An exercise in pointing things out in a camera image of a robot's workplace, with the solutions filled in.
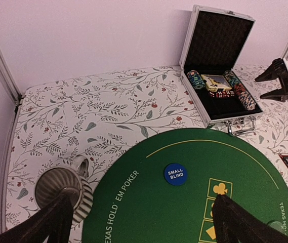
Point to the blue small blind button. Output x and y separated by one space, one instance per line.
175 174

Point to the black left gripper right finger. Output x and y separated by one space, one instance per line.
233 223

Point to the long mixed chip row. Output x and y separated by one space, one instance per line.
240 91

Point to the boxed playing card deck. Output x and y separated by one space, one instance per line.
216 83

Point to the red dice row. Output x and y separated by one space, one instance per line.
221 94

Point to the aluminium poker chip case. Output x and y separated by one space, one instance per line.
212 45

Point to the short green chip row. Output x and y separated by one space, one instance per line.
196 80

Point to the green round poker mat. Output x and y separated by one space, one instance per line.
134 203

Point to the clear dealer button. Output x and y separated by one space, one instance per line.
277 226

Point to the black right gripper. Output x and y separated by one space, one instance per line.
276 69

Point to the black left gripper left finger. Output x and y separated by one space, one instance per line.
52 223

